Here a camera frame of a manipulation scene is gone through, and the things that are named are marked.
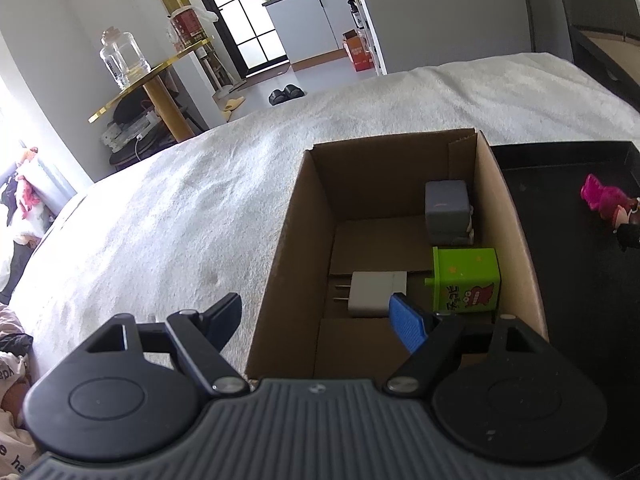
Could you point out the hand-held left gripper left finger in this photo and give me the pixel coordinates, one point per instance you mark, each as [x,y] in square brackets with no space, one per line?
[225,315]

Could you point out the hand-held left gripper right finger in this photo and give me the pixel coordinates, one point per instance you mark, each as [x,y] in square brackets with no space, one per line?
[407,325]

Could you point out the white plug charger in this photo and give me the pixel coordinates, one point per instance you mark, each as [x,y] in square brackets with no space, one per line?
[377,290]

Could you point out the green cube toy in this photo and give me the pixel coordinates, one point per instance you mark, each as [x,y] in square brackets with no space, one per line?
[465,275]

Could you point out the brown cardboard box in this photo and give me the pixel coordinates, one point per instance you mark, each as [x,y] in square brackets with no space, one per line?
[290,270]

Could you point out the blue-grey cube charger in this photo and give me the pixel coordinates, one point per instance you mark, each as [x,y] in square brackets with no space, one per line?
[447,207]

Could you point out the black tray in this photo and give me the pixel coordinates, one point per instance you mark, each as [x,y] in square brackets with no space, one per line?
[575,310]

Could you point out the white fluffy blanket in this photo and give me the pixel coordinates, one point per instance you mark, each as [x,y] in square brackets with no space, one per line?
[200,210]

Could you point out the white power strip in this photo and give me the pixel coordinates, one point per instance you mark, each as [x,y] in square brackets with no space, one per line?
[127,132]

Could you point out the beige slipper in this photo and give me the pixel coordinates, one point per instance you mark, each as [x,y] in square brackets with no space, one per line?
[234,104]

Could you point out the round gold table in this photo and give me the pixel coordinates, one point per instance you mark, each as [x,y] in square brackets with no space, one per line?
[165,105]

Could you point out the black slipper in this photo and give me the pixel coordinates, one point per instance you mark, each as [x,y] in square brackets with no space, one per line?
[293,92]
[276,97]

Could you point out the pink toy figure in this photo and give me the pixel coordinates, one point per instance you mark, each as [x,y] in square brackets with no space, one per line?
[600,195]

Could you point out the printed white cloth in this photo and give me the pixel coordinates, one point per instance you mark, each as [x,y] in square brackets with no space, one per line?
[12,410]

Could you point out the pile of clothes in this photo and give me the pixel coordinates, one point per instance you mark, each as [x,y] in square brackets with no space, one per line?
[25,195]

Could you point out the brown toy figure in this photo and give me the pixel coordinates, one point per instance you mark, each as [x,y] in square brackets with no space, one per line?
[629,225]

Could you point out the clear glass jar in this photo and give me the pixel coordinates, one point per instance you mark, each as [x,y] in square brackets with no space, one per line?
[125,60]

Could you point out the orange carton box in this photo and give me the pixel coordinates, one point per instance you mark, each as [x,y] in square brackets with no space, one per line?
[359,52]

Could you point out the red can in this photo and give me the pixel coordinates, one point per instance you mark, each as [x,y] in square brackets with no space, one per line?
[189,27]

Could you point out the white kitchen cabinet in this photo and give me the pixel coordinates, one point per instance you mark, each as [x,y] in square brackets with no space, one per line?
[305,25]

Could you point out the black spray bottle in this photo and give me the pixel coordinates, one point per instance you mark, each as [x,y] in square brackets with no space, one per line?
[356,14]

